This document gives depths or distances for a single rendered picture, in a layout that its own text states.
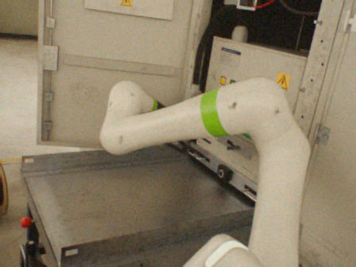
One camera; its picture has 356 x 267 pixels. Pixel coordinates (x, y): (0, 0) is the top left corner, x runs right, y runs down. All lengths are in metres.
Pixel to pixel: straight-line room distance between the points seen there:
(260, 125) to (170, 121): 0.23
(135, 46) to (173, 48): 0.16
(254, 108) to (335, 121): 0.32
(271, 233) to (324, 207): 0.36
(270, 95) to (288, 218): 0.26
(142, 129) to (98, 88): 0.70
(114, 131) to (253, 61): 0.59
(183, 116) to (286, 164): 0.26
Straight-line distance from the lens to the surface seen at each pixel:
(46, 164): 1.46
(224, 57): 1.50
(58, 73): 1.65
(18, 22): 12.19
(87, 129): 1.70
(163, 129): 0.93
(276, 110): 0.82
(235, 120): 0.82
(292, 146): 0.89
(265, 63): 1.33
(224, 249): 0.58
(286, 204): 0.83
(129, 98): 1.09
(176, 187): 1.41
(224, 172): 1.46
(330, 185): 1.09
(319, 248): 1.16
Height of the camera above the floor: 1.48
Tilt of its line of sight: 19 degrees down
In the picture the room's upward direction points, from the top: 8 degrees clockwise
